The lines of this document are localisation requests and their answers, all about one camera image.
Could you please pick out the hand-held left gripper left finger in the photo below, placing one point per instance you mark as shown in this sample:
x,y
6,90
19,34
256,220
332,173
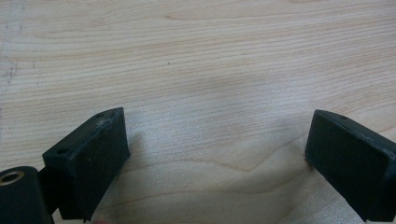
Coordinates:
x,y
90,158

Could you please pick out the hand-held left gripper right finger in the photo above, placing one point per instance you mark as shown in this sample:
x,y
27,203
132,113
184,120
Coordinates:
x,y
345,158

